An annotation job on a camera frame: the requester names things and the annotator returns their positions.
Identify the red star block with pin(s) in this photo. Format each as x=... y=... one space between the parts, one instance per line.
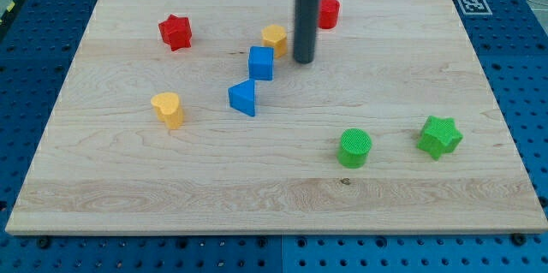
x=176 y=32

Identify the green star block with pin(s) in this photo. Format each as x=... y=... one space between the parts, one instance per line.
x=439 y=136

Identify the blue triangle block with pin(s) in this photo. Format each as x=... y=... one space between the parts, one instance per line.
x=242 y=97

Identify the blue cube block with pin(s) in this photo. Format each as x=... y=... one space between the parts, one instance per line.
x=260 y=63

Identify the yellow hexagon block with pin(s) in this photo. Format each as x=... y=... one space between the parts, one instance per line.
x=275 y=36

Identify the green cylinder block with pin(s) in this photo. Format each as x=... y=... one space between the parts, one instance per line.
x=354 y=147

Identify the wooden board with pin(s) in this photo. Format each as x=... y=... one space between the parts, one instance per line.
x=106 y=165

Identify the yellow heart block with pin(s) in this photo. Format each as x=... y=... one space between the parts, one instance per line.
x=168 y=109

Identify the red cylinder block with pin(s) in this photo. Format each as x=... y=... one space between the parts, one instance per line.
x=328 y=13

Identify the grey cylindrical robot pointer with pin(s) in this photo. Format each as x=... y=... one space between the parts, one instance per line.
x=306 y=18

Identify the white fiducial marker tag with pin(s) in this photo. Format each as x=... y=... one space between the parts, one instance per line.
x=474 y=7

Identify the yellow black hazard tape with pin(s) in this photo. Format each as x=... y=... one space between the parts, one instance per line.
x=11 y=11

